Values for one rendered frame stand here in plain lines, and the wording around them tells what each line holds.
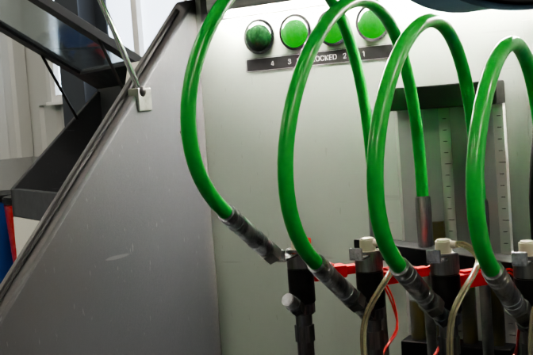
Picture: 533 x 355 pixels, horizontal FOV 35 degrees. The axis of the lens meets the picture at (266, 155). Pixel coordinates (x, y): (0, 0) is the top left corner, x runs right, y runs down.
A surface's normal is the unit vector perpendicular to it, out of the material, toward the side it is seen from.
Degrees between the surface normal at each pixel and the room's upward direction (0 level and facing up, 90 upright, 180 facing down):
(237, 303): 90
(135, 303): 90
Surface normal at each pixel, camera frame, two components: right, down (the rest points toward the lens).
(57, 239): 0.85, -0.04
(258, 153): -0.52, 0.08
